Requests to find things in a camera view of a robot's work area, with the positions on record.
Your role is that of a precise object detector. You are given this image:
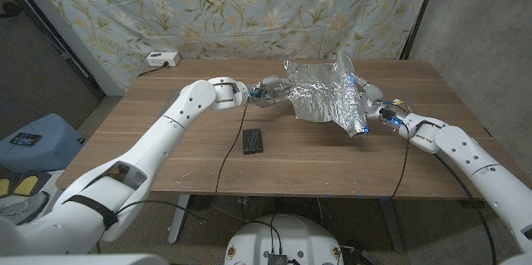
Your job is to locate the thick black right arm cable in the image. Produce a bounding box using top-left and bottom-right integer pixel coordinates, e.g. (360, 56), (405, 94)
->
(434, 153), (498, 265)

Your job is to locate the aluminum foil roll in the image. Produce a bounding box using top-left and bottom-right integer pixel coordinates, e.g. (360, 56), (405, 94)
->
(283, 51), (370, 139)

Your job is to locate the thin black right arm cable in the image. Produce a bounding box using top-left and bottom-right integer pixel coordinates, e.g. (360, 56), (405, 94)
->
(389, 138), (411, 200)

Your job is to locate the blue-grey plastic bin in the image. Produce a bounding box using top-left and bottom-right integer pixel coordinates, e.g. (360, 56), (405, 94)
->
(0, 112), (86, 174)

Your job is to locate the black textured package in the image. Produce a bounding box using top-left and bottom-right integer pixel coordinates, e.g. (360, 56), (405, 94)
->
(242, 128), (264, 155)

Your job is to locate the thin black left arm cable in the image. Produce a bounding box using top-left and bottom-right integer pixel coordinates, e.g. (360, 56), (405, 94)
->
(214, 102), (249, 199)

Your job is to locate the white power strip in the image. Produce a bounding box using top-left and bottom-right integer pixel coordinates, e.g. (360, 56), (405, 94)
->
(145, 52), (182, 68)

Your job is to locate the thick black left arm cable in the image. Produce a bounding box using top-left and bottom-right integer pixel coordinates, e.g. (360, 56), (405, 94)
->
(116, 199), (209, 224)

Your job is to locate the grey sneaker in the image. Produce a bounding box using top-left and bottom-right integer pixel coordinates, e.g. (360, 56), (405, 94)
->
(0, 191), (50, 225)

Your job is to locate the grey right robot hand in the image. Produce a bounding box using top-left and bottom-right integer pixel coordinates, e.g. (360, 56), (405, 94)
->
(352, 74), (401, 126)

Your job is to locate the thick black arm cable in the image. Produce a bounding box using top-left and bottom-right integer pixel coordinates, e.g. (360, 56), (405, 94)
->
(116, 199), (209, 224)
(434, 153), (498, 265)

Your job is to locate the yellow and black pad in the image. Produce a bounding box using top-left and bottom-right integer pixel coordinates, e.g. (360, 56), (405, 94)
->
(0, 173), (41, 198)

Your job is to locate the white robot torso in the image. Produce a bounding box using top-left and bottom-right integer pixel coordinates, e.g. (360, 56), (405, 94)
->
(224, 213), (345, 265)

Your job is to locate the black torso cable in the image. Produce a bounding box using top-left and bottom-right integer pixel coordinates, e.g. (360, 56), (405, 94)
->
(249, 213), (284, 256)

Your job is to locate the floral printed backdrop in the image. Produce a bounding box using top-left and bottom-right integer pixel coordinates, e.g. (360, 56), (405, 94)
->
(24, 0), (440, 91)

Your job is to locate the black power strip cord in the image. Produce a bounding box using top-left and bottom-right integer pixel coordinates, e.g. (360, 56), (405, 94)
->
(137, 61), (170, 78)

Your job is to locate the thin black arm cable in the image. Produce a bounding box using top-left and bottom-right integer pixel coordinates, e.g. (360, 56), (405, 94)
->
(214, 102), (249, 199)
(389, 138), (411, 200)

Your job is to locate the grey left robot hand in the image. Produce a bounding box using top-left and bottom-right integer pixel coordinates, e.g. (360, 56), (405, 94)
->
(249, 75), (298, 109)

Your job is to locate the grey table leg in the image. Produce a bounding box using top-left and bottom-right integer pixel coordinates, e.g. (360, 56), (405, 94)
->
(168, 194), (192, 245)
(377, 198), (405, 253)

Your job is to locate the black backdrop stand pole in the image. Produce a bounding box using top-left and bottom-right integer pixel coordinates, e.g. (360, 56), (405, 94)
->
(401, 0), (441, 61)

